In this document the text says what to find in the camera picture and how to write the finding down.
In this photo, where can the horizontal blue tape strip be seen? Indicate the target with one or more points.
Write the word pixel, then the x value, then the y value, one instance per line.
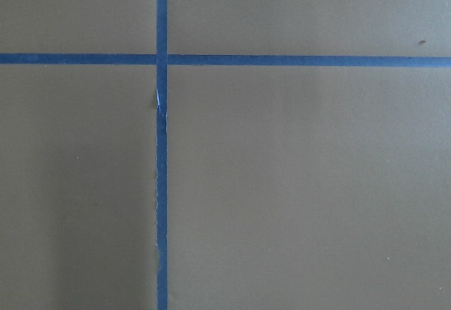
pixel 226 60

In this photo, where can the vertical blue tape strip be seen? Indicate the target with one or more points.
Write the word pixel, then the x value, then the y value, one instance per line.
pixel 161 152

